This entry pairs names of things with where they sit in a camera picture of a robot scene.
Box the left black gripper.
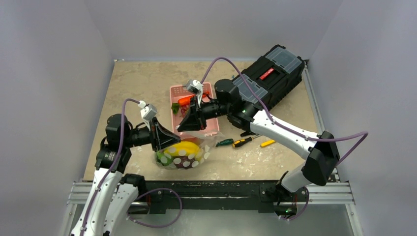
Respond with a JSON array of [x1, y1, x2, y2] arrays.
[[123, 116, 180, 151]]

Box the green bell pepper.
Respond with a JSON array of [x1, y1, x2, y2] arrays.
[[155, 151, 173, 167]]

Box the yellow banana bunch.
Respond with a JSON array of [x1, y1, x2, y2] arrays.
[[163, 141, 203, 161]]

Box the clear zip top bag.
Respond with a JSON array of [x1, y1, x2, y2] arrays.
[[154, 131, 224, 170]]

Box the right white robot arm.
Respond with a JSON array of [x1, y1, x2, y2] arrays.
[[176, 79, 340, 200]]

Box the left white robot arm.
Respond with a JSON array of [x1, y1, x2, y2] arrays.
[[70, 114, 180, 236]]

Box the purple grapes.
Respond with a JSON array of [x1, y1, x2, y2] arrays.
[[180, 106, 189, 117]]

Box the orange carrot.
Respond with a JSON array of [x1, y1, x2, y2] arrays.
[[177, 95, 193, 107]]

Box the green leafy vegetable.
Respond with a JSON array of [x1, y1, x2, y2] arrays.
[[171, 103, 180, 115]]

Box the black yellow screwdriver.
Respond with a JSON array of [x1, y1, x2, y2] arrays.
[[232, 135, 261, 148]]

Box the black pliers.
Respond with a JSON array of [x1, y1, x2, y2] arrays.
[[240, 131, 254, 137]]

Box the black plastic toolbox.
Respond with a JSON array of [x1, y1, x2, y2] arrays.
[[232, 45, 305, 110]]

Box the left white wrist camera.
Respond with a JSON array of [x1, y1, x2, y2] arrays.
[[138, 100, 158, 130]]

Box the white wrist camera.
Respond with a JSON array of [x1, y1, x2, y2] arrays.
[[138, 100, 158, 130], [185, 80, 203, 105]]

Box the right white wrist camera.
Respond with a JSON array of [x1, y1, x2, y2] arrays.
[[185, 80, 203, 105]]

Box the green handled screwdriver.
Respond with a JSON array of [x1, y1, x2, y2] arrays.
[[215, 139, 234, 147]]

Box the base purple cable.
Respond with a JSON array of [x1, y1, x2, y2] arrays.
[[125, 188, 183, 229]]

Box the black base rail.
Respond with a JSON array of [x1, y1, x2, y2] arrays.
[[128, 180, 309, 217]]

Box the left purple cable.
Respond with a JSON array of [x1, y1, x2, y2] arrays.
[[80, 98, 146, 236]]

